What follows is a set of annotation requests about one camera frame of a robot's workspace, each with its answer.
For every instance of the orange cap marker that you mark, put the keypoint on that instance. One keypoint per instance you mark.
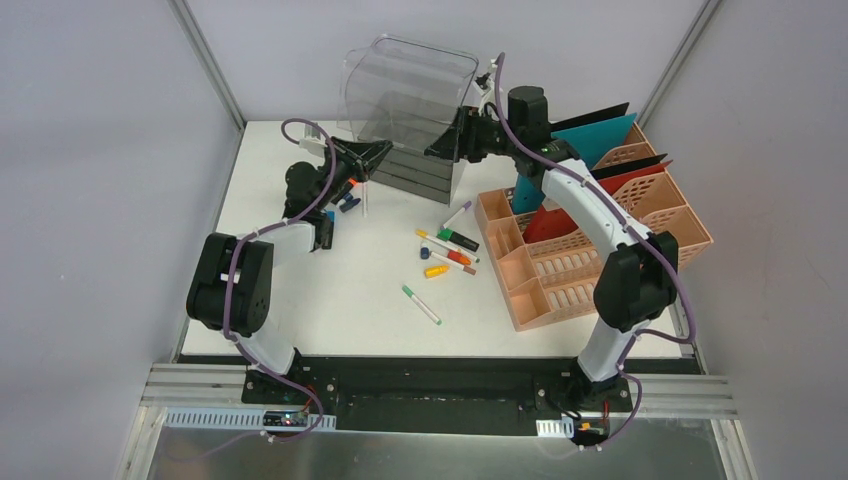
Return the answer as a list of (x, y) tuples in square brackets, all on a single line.
[(459, 258)]

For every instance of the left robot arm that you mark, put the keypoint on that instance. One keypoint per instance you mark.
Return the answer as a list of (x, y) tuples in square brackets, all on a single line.
[(231, 288)]

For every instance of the orange tip black highlighter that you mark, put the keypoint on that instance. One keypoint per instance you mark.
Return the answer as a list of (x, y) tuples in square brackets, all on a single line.
[(345, 187)]

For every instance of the blue cap brown marker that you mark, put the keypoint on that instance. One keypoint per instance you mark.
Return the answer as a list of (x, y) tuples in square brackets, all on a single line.
[(427, 254)]

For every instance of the green tip black highlighter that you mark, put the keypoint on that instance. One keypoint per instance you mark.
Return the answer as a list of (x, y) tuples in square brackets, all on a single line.
[(458, 239)]

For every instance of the left circuit board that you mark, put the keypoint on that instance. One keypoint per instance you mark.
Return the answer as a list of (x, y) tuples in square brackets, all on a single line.
[(285, 419)]

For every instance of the blue cap small bottle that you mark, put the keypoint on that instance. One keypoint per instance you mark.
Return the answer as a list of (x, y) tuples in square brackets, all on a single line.
[(342, 198)]

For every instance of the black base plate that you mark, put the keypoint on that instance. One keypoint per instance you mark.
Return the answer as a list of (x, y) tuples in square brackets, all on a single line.
[(484, 418)]

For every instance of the aluminium frame rail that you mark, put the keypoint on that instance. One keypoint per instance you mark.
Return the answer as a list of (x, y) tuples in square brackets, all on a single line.
[(232, 386)]

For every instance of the purple cap marker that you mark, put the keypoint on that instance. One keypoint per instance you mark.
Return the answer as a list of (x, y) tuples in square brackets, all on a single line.
[(455, 215)]

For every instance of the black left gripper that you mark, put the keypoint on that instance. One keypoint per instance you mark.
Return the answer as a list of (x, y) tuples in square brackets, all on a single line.
[(342, 159)]

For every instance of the teal notebook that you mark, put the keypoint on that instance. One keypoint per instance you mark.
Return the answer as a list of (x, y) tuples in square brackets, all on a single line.
[(590, 136)]

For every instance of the green cap marker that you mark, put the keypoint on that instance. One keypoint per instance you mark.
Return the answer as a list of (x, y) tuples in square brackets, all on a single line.
[(421, 305)]

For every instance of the white acrylic marker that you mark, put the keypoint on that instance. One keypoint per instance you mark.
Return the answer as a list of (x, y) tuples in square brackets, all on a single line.
[(365, 205)]

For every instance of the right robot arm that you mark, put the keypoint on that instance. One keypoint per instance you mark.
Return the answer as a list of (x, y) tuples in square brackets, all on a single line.
[(639, 267)]

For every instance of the clear drawer organizer box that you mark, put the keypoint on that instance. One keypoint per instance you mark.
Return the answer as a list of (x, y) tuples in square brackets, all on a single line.
[(407, 92)]

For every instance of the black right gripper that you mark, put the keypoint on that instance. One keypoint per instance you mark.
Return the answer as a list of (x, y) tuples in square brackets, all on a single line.
[(446, 147)]

